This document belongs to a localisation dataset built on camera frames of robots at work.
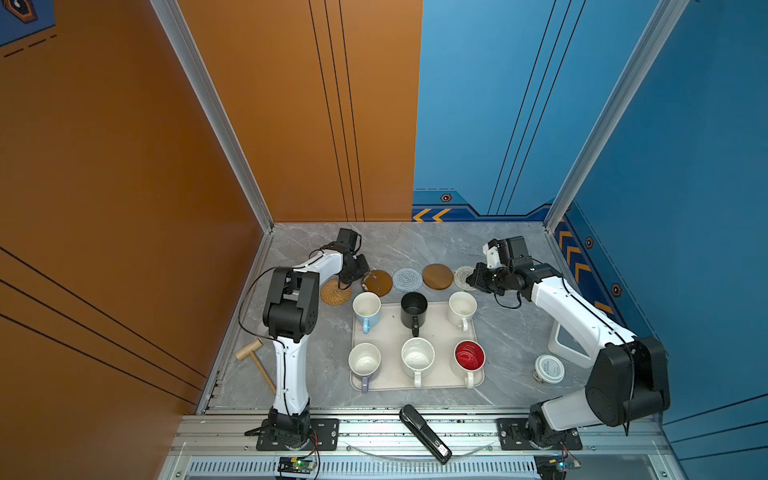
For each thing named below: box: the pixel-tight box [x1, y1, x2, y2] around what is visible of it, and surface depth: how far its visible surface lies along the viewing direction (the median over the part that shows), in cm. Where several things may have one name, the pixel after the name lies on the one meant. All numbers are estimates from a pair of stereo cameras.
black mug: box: [400, 291, 428, 337], surface depth 89 cm
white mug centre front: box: [401, 337, 436, 389], surface depth 81 cm
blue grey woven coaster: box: [392, 268, 423, 292], surface depth 104 cm
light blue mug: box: [352, 291, 382, 334], surface depth 89 cm
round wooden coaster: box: [422, 263, 454, 290], surface depth 105 cm
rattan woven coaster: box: [320, 278, 353, 306], surface depth 101 cm
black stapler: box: [399, 404, 453, 465], surface depth 72 cm
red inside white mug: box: [450, 339, 486, 389], surface depth 81 cm
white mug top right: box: [448, 291, 478, 332], surface depth 89 cm
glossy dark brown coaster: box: [361, 270, 393, 297], surface depth 104 cm
